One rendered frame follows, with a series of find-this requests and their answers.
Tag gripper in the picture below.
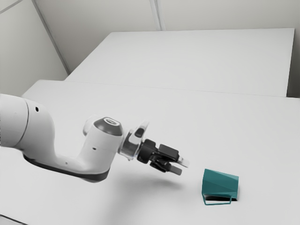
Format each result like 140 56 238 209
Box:
136 138 190 176

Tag teal faceted mug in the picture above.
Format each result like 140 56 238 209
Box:
201 168 240 206

